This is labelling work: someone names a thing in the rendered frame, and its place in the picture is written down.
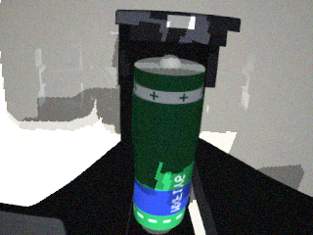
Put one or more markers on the green battery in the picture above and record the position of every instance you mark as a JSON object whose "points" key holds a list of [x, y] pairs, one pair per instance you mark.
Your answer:
{"points": [[166, 113]]}

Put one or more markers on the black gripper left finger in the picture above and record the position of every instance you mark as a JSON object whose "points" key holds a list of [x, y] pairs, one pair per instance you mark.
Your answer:
{"points": [[96, 202]]}

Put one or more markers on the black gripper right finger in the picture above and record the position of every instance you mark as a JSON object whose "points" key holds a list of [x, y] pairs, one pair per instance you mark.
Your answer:
{"points": [[237, 199]]}

